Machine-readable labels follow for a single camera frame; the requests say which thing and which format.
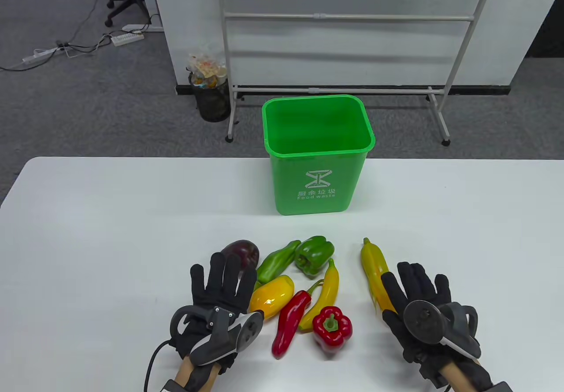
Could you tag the yellow bell pepper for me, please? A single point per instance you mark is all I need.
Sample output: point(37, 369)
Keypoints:
point(273, 297)

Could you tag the black forearm sensor box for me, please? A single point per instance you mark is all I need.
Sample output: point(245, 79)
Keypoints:
point(172, 386)

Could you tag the person's left hand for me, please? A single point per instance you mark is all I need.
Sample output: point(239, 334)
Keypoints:
point(220, 286)

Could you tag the green food waste bin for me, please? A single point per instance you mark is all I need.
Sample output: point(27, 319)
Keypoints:
point(315, 180)

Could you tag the black mesh trash can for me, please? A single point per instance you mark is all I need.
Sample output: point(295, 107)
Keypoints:
point(213, 101)

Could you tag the grey right hand controller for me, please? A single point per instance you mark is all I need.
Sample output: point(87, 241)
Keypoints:
point(425, 321)

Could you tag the white desk foot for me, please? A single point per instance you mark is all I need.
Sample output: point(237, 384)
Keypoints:
point(141, 27)

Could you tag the small yellow banana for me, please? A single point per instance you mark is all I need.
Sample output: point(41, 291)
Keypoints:
point(329, 285)

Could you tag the large yellow banana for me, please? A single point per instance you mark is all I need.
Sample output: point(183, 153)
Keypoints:
point(373, 262)

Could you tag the red bell pepper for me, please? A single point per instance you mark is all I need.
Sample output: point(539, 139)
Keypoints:
point(333, 329)

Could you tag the grey hand controller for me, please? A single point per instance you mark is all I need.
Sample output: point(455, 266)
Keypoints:
point(425, 321)
point(220, 334)

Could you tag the long green pepper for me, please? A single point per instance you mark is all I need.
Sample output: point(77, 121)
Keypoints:
point(275, 262)

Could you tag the grey left hand controller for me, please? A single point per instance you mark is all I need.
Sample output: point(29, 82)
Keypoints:
point(220, 334)

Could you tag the white power strip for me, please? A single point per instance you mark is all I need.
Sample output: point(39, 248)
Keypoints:
point(39, 55)
point(128, 38)

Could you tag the red chili pepper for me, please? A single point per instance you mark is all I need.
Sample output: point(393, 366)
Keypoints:
point(288, 321)

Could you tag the purple eggplant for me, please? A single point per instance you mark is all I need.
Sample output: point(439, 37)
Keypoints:
point(245, 252)

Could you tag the person's right hand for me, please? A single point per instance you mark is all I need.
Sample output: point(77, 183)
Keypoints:
point(421, 286)

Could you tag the green bell pepper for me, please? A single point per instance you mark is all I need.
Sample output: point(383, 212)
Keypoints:
point(315, 253)

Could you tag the person's right forearm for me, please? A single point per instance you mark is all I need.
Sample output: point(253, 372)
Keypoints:
point(458, 376)

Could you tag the clear bag of rubbish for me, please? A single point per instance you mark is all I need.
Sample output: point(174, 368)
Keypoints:
point(205, 68)

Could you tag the white whiteboard stand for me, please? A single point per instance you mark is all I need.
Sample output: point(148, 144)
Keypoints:
point(352, 15)

